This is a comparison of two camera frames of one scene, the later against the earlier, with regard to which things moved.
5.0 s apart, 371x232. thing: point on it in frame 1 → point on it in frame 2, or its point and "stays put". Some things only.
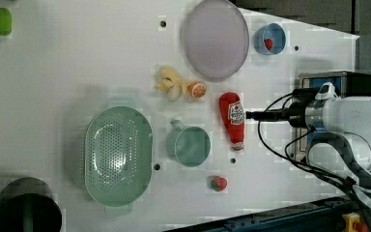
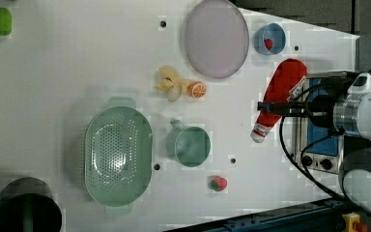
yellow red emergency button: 352,223 stays put
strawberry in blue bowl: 269,43 stays put
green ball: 1,21 stays put
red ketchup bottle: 233,110 → 284,84
